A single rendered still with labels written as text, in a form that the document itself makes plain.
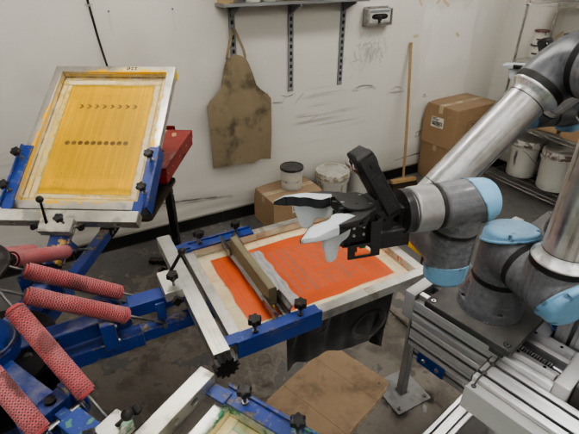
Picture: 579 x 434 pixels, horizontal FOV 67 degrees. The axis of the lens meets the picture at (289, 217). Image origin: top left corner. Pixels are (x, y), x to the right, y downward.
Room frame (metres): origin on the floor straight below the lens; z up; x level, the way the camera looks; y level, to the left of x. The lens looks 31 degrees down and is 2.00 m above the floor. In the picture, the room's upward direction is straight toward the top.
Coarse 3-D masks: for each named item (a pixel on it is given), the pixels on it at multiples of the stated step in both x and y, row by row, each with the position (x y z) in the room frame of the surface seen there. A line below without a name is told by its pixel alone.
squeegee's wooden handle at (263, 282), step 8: (232, 240) 1.41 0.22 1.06; (232, 248) 1.41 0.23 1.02; (240, 248) 1.35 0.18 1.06; (240, 256) 1.33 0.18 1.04; (248, 256) 1.30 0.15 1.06; (240, 264) 1.34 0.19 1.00; (248, 264) 1.26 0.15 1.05; (256, 264) 1.25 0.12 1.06; (248, 272) 1.27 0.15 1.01; (256, 272) 1.21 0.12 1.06; (264, 272) 1.21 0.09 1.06; (256, 280) 1.21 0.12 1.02; (264, 280) 1.16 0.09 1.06; (264, 288) 1.15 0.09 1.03; (272, 288) 1.12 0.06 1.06; (272, 296) 1.12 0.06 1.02; (272, 304) 1.12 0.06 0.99
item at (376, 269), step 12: (360, 252) 1.47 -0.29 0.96; (360, 264) 1.39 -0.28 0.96; (372, 264) 1.39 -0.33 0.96; (384, 264) 1.39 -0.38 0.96; (360, 276) 1.31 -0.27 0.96; (372, 276) 1.31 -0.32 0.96; (240, 288) 1.24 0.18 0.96; (324, 288) 1.24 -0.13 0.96; (336, 288) 1.24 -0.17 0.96; (348, 288) 1.24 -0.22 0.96; (240, 300) 1.18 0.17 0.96; (252, 300) 1.18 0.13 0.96; (312, 300) 1.18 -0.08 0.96; (252, 312) 1.12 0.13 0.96; (264, 312) 1.12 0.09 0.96
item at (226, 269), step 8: (280, 240) 1.56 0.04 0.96; (288, 240) 1.56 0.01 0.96; (296, 240) 1.56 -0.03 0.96; (256, 248) 1.50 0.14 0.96; (264, 248) 1.50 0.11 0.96; (272, 248) 1.50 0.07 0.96; (280, 248) 1.50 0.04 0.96; (344, 248) 1.50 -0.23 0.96; (264, 256) 1.45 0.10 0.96; (216, 264) 1.39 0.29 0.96; (224, 264) 1.39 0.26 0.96; (232, 264) 1.39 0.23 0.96; (272, 264) 1.39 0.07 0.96; (216, 272) 1.34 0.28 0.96; (224, 272) 1.34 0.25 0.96; (232, 272) 1.34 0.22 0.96; (240, 272) 1.34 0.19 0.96; (280, 272) 1.34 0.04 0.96; (224, 280) 1.29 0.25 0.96; (232, 280) 1.29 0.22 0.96; (240, 280) 1.29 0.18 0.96; (232, 288) 1.24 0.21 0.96
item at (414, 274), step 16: (272, 224) 1.64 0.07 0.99; (288, 224) 1.64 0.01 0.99; (192, 256) 1.40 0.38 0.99; (400, 256) 1.40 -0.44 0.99; (192, 272) 1.32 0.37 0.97; (416, 272) 1.30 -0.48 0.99; (208, 288) 1.20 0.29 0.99; (368, 288) 1.20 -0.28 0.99; (384, 288) 1.20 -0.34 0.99; (400, 288) 1.24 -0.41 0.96; (224, 304) 1.12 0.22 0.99; (336, 304) 1.12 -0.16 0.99; (352, 304) 1.14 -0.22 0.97; (224, 320) 1.04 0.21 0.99
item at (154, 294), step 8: (160, 288) 1.14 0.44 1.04; (128, 296) 1.10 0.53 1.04; (136, 296) 1.10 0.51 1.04; (144, 296) 1.10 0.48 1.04; (152, 296) 1.10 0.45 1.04; (160, 296) 1.10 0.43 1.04; (128, 304) 1.06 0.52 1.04; (136, 304) 1.06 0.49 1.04; (144, 304) 1.07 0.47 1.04; (152, 304) 1.08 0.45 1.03; (168, 304) 1.10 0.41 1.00; (136, 312) 1.06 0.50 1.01; (144, 312) 1.07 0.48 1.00; (152, 312) 1.08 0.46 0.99
